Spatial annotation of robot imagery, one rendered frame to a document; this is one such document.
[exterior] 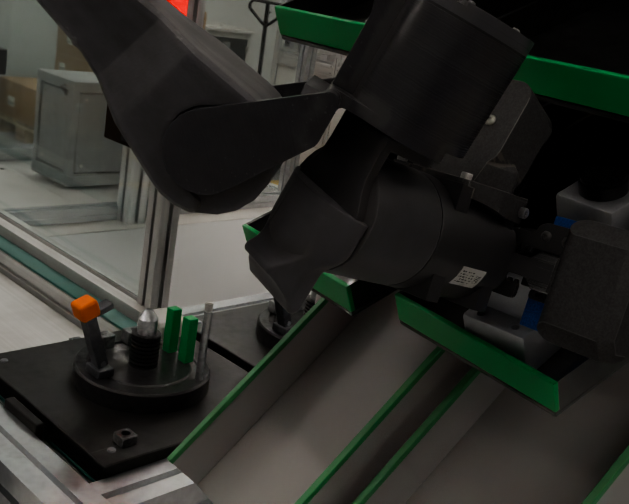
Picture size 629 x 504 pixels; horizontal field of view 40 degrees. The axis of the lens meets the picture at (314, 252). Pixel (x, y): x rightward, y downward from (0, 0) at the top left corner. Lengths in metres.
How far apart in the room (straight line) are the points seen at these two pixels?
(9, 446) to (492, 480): 0.42
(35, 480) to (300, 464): 0.23
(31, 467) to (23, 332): 0.38
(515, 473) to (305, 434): 0.17
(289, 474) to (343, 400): 0.07
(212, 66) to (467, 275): 0.16
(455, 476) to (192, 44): 0.39
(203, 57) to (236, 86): 0.02
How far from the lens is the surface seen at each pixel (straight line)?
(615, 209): 0.54
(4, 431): 0.85
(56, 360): 0.96
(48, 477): 0.79
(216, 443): 0.71
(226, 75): 0.36
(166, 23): 0.37
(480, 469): 0.64
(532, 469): 0.63
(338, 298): 0.57
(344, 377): 0.71
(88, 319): 0.84
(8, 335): 1.14
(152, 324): 0.89
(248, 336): 1.06
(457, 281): 0.42
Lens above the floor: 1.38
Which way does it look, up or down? 17 degrees down
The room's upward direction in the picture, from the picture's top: 10 degrees clockwise
